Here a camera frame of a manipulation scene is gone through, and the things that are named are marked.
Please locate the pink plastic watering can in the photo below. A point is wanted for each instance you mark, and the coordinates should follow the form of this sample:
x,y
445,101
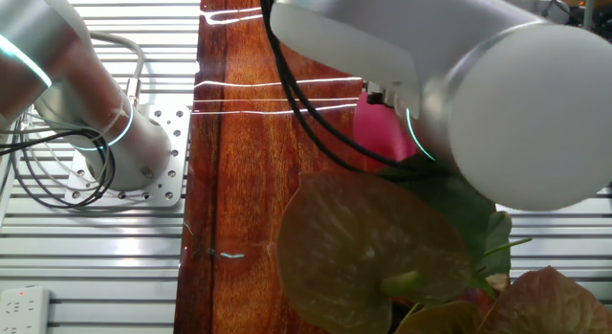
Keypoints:
x,y
378,128

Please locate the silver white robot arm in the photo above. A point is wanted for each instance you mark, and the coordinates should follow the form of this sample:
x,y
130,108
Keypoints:
x,y
526,109

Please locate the potted green leafy plant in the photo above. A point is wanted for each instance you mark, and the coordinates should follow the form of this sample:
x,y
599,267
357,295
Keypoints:
x,y
358,238

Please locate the glossy wood grain board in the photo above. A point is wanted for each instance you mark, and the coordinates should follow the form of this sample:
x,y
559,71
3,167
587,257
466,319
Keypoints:
x,y
248,181

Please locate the white power strip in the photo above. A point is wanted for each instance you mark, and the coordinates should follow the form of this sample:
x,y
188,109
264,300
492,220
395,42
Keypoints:
x,y
24,310

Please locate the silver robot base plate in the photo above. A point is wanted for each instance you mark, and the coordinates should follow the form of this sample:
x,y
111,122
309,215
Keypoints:
x,y
169,152

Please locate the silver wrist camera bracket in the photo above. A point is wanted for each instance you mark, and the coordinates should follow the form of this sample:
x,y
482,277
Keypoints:
x,y
535,4

